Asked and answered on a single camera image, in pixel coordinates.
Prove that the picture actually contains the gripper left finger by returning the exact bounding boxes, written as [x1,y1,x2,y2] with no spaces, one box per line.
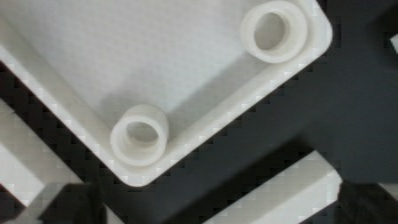
[38,183,107,224]

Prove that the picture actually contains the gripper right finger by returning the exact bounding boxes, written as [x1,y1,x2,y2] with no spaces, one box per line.
[335,181,398,224]

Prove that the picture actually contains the white desk top panel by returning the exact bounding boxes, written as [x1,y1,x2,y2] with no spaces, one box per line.
[0,0,333,187]

